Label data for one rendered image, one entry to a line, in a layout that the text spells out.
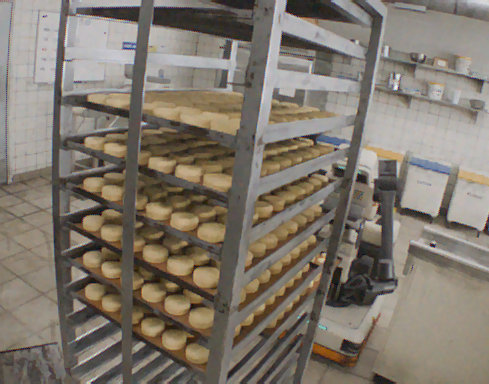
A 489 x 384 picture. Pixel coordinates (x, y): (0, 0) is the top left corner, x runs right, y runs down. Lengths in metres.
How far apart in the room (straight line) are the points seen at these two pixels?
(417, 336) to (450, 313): 0.23
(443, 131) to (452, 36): 1.32
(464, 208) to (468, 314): 3.46
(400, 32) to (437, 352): 4.68
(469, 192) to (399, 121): 1.45
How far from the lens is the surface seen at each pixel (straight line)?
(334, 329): 2.43
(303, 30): 0.73
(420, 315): 2.23
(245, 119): 0.58
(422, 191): 5.49
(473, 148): 6.05
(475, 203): 5.52
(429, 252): 2.11
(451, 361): 2.32
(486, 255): 2.37
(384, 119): 6.08
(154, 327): 0.90
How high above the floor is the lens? 1.61
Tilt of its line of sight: 18 degrees down
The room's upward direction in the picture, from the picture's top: 8 degrees clockwise
